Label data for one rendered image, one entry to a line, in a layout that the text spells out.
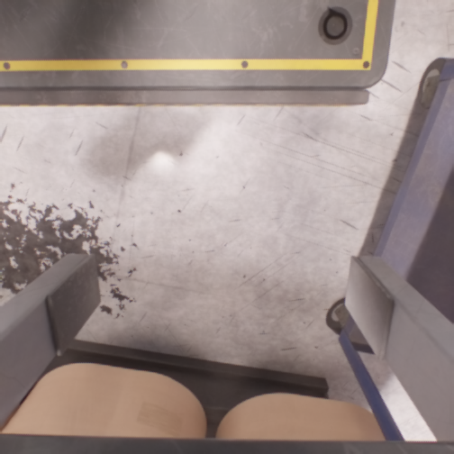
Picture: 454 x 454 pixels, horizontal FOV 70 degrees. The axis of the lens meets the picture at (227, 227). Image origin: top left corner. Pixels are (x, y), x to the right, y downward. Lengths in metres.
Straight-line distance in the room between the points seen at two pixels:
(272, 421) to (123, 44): 0.72
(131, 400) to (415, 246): 0.68
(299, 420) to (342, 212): 0.48
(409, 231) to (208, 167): 0.47
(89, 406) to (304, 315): 0.57
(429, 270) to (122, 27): 0.75
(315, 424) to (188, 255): 0.48
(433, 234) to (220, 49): 0.59
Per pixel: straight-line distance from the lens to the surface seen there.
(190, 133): 0.80
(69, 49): 0.53
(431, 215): 0.81
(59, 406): 0.76
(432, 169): 0.79
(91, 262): 0.16
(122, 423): 0.72
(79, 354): 1.07
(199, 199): 0.82
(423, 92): 0.86
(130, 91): 0.50
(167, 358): 1.03
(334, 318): 0.92
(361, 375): 0.77
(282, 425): 0.78
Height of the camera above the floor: 0.80
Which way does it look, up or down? 72 degrees down
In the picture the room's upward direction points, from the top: 177 degrees counter-clockwise
